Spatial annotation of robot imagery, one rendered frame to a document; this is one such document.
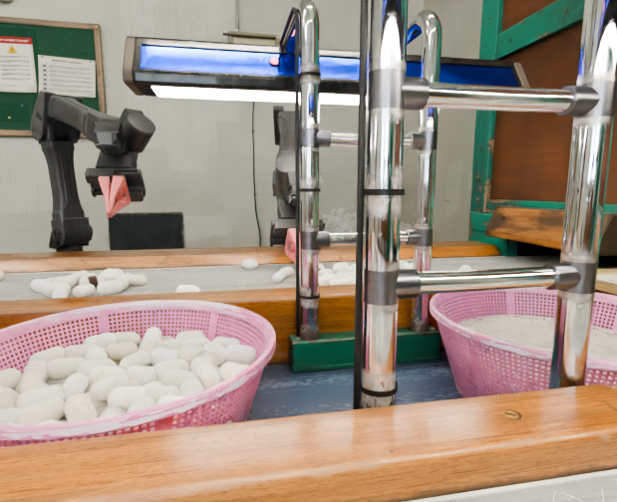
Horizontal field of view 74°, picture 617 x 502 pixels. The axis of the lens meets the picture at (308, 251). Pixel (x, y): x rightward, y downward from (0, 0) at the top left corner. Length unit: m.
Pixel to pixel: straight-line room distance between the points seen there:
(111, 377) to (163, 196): 2.43
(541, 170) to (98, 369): 0.90
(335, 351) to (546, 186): 0.64
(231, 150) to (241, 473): 2.61
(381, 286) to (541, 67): 0.86
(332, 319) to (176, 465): 0.35
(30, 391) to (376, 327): 0.28
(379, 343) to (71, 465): 0.18
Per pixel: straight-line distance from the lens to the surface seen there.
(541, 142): 1.03
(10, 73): 3.02
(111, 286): 0.69
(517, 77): 0.80
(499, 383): 0.44
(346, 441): 0.25
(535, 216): 0.94
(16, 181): 2.99
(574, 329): 0.35
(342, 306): 0.54
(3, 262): 0.99
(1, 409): 0.39
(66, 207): 1.20
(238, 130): 2.79
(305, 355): 0.52
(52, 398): 0.38
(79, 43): 2.96
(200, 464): 0.24
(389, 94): 0.26
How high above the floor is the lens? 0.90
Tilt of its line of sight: 9 degrees down
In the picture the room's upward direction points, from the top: straight up
